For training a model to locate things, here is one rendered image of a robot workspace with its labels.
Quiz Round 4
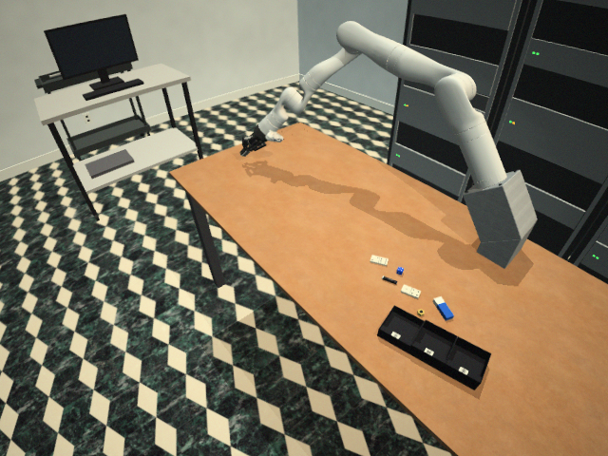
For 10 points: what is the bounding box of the black rack of three bins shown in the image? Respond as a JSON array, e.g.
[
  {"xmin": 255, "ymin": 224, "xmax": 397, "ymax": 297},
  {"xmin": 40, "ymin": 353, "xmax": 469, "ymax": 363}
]
[{"xmin": 377, "ymin": 305, "xmax": 491, "ymax": 390}]

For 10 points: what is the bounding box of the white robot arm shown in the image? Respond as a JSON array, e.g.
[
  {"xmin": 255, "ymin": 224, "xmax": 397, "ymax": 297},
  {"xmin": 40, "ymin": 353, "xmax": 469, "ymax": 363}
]
[{"xmin": 258, "ymin": 21, "xmax": 507, "ymax": 189}]

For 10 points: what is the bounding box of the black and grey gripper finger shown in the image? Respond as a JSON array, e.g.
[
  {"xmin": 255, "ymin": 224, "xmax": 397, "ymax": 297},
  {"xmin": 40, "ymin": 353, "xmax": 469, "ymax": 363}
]
[
  {"xmin": 243, "ymin": 141, "xmax": 267, "ymax": 157},
  {"xmin": 240, "ymin": 136, "xmax": 257, "ymax": 157}
]

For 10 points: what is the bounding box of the cream domino tile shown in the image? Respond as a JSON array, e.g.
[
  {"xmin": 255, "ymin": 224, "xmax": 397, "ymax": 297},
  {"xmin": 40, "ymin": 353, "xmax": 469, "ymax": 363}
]
[
  {"xmin": 401, "ymin": 284, "xmax": 421, "ymax": 298},
  {"xmin": 370, "ymin": 255, "xmax": 389, "ymax": 266}
]

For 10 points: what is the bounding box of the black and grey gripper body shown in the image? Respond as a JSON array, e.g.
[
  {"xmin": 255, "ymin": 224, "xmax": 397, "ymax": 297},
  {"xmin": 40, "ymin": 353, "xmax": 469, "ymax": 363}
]
[{"xmin": 249, "ymin": 125, "xmax": 268, "ymax": 144}]

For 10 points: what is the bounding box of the blue and white eraser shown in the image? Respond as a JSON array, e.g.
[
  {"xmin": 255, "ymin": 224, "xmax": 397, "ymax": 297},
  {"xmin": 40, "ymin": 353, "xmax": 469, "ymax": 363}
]
[{"xmin": 432, "ymin": 296, "xmax": 454, "ymax": 321}]

